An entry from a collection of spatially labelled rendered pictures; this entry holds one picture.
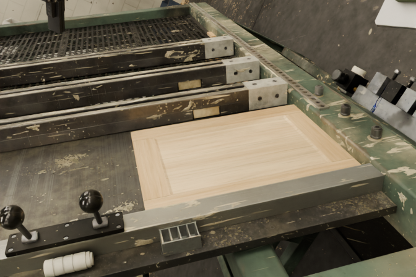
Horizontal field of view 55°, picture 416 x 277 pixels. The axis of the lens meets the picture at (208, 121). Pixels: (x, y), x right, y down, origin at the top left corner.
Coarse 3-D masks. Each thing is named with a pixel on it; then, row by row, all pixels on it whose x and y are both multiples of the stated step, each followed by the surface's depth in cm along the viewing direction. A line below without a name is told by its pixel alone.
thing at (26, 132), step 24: (168, 96) 117; (192, 96) 116; (216, 96) 117; (240, 96) 119; (264, 96) 121; (0, 120) 109; (24, 120) 109; (48, 120) 107; (72, 120) 109; (96, 120) 110; (120, 120) 112; (144, 120) 114; (168, 120) 116; (0, 144) 106; (24, 144) 108; (48, 144) 110
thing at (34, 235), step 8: (8, 208) 61; (16, 208) 61; (0, 216) 60; (8, 216) 60; (16, 216) 60; (24, 216) 62; (0, 224) 60; (8, 224) 60; (16, 224) 61; (24, 232) 66; (32, 232) 70; (24, 240) 69; (32, 240) 69
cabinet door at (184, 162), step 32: (160, 128) 111; (192, 128) 110; (224, 128) 109; (256, 128) 108; (288, 128) 107; (320, 128) 106; (160, 160) 96; (192, 160) 96; (224, 160) 95; (256, 160) 94; (288, 160) 94; (320, 160) 93; (352, 160) 92; (160, 192) 85; (192, 192) 84; (224, 192) 84
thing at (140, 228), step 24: (360, 168) 85; (240, 192) 80; (264, 192) 80; (288, 192) 79; (312, 192) 79; (336, 192) 81; (360, 192) 83; (144, 216) 75; (168, 216) 75; (192, 216) 74; (216, 216) 76; (240, 216) 77; (264, 216) 79; (96, 240) 71; (120, 240) 72; (144, 240) 74; (0, 264) 68; (24, 264) 69
